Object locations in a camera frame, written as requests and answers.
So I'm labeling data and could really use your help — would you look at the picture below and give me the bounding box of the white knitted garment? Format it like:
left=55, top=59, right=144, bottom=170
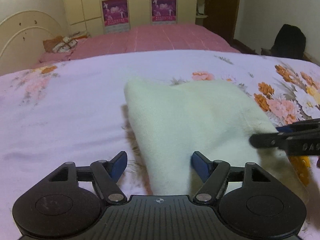
left=124, top=80, right=309, bottom=202

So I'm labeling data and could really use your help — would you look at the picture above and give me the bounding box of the black chair with clothes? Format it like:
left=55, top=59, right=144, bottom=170
left=261, top=24, right=306, bottom=60

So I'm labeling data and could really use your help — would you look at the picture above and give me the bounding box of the person's right hand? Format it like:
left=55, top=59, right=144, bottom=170
left=316, top=156, right=320, bottom=168

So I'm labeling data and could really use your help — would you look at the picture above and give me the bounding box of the floral lilac bed sheet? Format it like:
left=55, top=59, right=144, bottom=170
left=1, top=50, right=319, bottom=239

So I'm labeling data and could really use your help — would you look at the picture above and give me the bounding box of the pink bedspread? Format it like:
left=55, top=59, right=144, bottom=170
left=31, top=24, right=238, bottom=69

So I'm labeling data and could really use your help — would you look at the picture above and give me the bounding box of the orange patterned pillow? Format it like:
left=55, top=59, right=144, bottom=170
left=43, top=36, right=78, bottom=53

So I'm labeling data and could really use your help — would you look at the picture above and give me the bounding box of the dark brown door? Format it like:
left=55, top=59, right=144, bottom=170
left=203, top=0, right=240, bottom=43

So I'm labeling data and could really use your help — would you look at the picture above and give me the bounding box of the cream arched headboard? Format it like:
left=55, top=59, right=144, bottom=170
left=1, top=10, right=65, bottom=75

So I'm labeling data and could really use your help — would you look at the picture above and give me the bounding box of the lower left magenta poster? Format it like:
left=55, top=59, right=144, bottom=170
left=101, top=0, right=130, bottom=33

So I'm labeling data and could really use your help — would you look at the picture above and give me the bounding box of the lower right magenta poster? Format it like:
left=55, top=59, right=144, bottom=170
left=151, top=0, right=177, bottom=24

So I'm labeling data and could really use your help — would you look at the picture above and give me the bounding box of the cream wardrobe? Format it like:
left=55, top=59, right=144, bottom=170
left=63, top=0, right=197, bottom=36

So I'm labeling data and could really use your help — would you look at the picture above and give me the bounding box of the corner shelf unit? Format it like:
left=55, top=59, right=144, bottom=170
left=195, top=0, right=207, bottom=26

